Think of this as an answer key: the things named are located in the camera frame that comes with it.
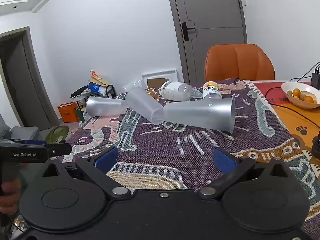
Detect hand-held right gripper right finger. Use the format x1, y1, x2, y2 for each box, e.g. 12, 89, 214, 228
197, 147, 292, 201

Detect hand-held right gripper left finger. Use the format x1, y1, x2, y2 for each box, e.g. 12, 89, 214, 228
40, 146, 131, 199

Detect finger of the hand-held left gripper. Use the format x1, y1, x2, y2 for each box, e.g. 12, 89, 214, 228
10, 139, 67, 146

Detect short frosted plastic cup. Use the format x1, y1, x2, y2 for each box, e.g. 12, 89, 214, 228
86, 96, 128, 117

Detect large frosted plastic cup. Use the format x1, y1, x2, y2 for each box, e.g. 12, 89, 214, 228
163, 97, 236, 133

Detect tall frosted plastic cup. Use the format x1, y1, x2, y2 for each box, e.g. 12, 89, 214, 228
125, 87, 166, 126

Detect person's left hand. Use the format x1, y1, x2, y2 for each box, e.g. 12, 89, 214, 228
0, 179, 23, 216

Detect grey sofa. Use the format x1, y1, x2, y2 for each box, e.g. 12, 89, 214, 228
0, 114, 39, 141

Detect green round plate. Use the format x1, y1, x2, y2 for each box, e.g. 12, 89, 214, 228
45, 125, 70, 144

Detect printed woven blanket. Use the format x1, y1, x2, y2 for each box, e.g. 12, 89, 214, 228
62, 79, 316, 230

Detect orange box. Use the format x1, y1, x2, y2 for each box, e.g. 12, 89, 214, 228
58, 102, 81, 123

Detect dark grey door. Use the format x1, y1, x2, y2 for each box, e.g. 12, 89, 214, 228
0, 26, 61, 132

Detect black metal rack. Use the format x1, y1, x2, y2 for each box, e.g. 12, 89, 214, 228
104, 84, 117, 99

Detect white and blue bag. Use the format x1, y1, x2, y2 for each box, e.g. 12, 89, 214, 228
87, 81, 108, 97

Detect yellow cap clear bottle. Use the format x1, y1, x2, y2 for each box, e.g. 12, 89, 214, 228
202, 81, 223, 103

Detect tan paper bag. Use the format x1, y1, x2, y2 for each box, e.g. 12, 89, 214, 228
89, 70, 111, 86

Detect orange paw print mat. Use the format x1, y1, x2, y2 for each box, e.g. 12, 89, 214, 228
271, 102, 320, 172

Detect red printed cloth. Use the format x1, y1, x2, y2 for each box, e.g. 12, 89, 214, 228
254, 80, 302, 106

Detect white plastic bottle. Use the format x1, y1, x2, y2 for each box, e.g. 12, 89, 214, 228
161, 81, 194, 102

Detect white bowl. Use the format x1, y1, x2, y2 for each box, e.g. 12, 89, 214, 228
281, 81, 320, 109

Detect black device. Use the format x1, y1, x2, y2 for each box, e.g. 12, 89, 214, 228
312, 134, 320, 159

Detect orange chair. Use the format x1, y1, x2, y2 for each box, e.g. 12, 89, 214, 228
204, 44, 275, 82

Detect pile of small oranges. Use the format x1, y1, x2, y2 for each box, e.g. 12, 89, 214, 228
286, 87, 318, 104

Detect black power adapter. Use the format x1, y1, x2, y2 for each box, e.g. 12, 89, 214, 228
311, 65, 320, 88

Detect black cable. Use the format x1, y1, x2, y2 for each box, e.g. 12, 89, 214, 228
264, 87, 320, 117

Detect white picture frame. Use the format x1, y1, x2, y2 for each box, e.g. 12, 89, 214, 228
141, 68, 178, 90

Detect black charging cables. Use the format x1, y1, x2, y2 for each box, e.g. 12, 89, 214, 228
290, 63, 320, 82

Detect black door handle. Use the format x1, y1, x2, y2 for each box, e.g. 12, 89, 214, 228
181, 22, 196, 41

